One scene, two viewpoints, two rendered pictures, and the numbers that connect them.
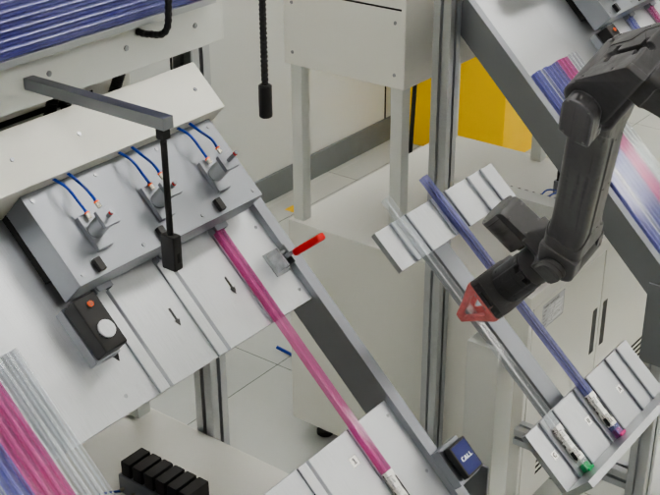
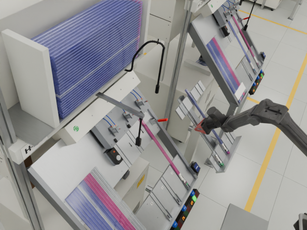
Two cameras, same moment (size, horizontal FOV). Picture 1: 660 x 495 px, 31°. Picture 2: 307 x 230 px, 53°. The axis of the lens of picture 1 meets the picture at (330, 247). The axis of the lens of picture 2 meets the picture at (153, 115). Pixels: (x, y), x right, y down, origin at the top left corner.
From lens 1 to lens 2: 0.67 m
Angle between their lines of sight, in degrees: 21
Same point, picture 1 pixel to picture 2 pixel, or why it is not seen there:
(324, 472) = (166, 178)
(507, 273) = (210, 124)
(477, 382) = (193, 137)
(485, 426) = (193, 146)
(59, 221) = (104, 129)
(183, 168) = (131, 103)
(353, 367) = (169, 145)
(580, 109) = (256, 122)
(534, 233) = (221, 118)
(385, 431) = (177, 162)
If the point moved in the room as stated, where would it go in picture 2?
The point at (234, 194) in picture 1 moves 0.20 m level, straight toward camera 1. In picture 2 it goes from (144, 108) to (152, 138)
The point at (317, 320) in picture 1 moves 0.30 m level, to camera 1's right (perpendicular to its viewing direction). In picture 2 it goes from (161, 134) to (212, 133)
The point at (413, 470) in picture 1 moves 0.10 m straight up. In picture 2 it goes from (184, 171) to (187, 160)
